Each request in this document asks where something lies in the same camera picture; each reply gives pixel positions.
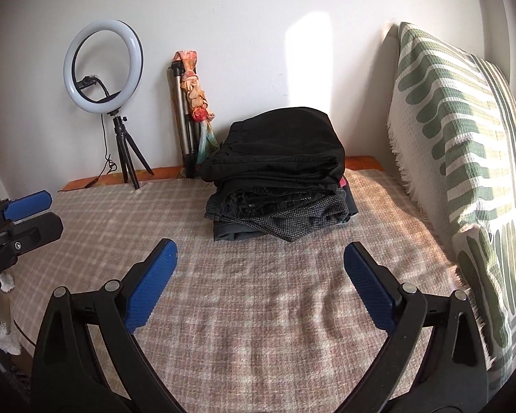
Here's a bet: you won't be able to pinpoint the white ring light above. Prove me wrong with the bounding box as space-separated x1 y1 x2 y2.
63 19 145 117

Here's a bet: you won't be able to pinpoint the floral orange scarf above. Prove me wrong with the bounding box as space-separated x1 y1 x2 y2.
174 50 218 165

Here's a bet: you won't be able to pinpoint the beige plaid blanket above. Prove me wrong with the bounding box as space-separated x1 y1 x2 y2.
0 167 496 413

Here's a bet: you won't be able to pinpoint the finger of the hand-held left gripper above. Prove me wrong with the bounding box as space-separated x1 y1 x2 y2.
2 190 53 221
6 212 65 251

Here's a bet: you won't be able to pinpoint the folded black garment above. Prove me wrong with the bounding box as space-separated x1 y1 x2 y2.
221 176 350 222

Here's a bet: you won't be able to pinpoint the black gooseneck phone holder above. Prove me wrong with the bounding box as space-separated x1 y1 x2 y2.
78 75 113 99

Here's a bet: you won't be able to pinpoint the white lace cloth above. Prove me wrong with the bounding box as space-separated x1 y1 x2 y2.
0 269 22 356

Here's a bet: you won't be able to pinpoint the green striped white pillow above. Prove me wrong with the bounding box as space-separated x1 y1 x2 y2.
386 21 516 381

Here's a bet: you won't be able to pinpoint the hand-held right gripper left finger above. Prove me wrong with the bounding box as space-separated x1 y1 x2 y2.
32 238 180 413

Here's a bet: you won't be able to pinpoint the black pants with yellow print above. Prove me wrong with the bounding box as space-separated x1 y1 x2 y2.
199 107 346 183

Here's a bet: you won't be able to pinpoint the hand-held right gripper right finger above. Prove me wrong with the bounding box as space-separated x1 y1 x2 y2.
343 242 489 413

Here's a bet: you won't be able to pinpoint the folded silver tripod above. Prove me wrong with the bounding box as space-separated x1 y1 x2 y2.
167 62 199 180

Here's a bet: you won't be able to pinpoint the small black tripod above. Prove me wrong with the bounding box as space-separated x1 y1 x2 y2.
107 111 155 190

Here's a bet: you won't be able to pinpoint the folded grey garment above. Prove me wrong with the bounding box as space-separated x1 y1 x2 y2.
212 219 265 242

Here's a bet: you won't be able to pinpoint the black ring light cable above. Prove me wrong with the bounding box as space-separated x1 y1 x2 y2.
59 115 118 191

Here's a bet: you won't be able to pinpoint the folded dark checked garment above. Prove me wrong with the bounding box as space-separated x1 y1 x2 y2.
204 193 351 243

